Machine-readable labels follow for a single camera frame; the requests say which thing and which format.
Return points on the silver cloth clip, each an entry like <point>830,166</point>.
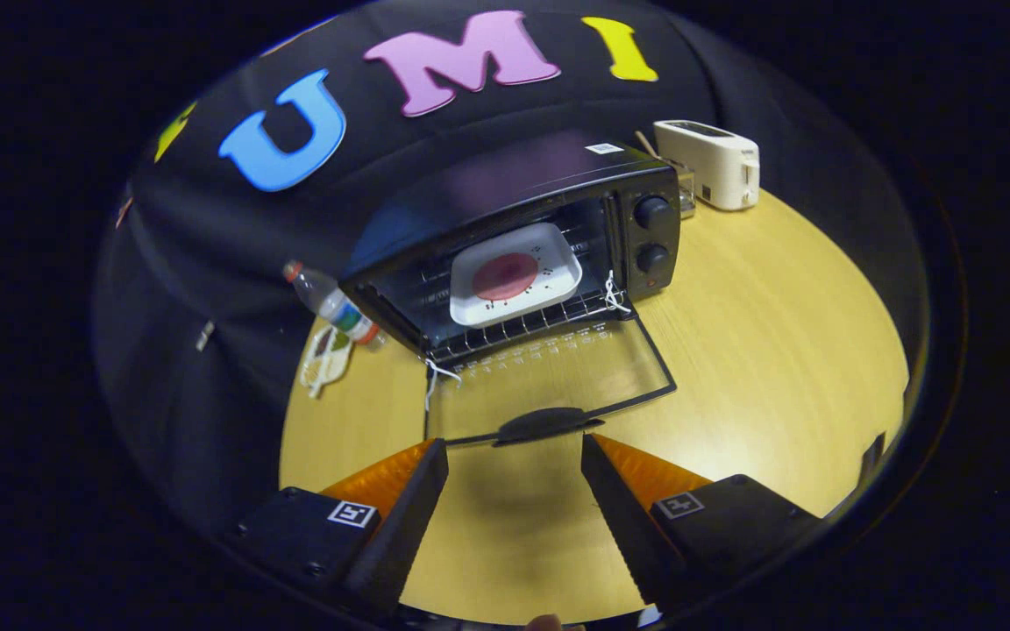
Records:
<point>204,335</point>

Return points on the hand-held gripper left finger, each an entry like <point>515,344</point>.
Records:
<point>404,526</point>

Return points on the red cloth clip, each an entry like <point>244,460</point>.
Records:
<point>124,210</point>

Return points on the black toaster oven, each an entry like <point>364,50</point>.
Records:
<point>505,175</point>

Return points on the pink round meat slice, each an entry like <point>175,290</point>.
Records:
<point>505,276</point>

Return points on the clear plastic bottle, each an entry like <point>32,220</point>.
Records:
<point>334,302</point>

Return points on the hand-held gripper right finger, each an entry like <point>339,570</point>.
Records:
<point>628,526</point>

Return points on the white square plate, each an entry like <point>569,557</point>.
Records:
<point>549,254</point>

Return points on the white bread toaster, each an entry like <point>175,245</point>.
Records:
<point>707,162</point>

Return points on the small white patterned dish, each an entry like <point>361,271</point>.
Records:
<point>325,359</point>

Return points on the wooden stick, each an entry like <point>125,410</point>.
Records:
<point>647,145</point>

